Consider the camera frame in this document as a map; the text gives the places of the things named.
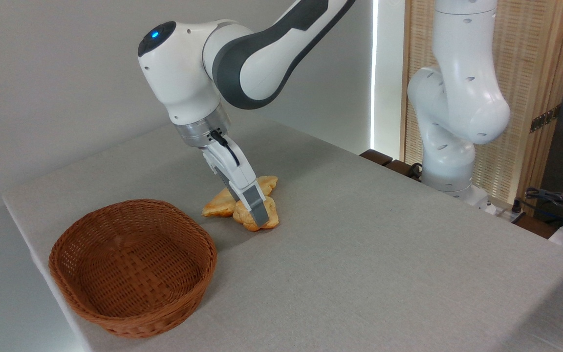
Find black screen hinge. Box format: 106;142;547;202
529;104;563;133

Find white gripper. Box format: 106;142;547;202
198;135;272;228

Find round thick bread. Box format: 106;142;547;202
232;195;281;232

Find brown wicker basket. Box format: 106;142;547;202
48;198;218;339

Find long leaf-shaped bread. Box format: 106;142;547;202
201;175;279;219

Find black cable bundle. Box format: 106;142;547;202
512;182;563;231

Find grey tablecloth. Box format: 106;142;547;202
2;117;563;352

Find wooden slatted screen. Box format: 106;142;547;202
401;0;563;212

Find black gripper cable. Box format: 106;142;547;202
209;131;241;166

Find dark wooden block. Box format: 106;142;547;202
384;159;422;180
359;149;394;167

